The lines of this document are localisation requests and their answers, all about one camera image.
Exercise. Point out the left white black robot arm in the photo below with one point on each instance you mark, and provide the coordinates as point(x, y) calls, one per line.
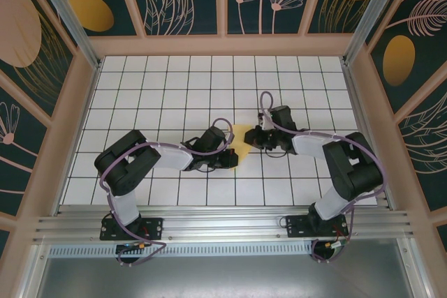
point(171, 158)

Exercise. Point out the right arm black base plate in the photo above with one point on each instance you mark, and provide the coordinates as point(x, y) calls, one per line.
point(295, 226)

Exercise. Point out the aluminium corner post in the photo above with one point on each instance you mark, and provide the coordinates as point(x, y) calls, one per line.
point(65, 8)
point(371, 8)

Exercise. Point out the aluminium mounting rail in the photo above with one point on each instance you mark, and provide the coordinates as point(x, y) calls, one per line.
point(223, 221)

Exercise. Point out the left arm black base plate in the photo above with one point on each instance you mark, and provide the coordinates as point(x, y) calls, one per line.
point(155, 228)

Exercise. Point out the yellow power connector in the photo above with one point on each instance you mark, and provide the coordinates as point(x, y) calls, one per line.
point(330, 244)
point(141, 245)

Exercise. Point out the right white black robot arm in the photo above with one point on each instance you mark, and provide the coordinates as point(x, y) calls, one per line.
point(307, 144)

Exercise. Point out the aluminium side rail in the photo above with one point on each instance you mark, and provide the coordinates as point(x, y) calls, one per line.
point(358, 102)

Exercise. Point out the yellow cloth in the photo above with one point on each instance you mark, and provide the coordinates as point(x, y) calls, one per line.
point(241, 137)

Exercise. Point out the grey metal panel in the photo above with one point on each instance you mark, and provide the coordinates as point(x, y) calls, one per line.
point(223, 277)

